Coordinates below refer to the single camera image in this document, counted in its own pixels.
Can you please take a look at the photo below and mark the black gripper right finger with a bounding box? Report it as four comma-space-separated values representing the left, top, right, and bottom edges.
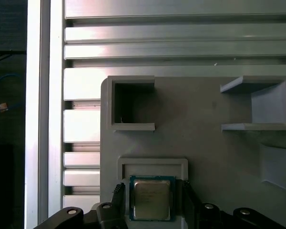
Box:
181, 180, 277, 229

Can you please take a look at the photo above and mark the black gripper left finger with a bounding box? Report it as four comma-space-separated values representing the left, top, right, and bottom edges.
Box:
33, 181, 131, 229

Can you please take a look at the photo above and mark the silver CPU green edge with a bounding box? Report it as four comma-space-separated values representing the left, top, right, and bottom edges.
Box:
129, 175, 176, 221

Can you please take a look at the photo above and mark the grey plastic parts rack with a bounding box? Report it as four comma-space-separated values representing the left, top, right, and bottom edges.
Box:
100, 75, 286, 229

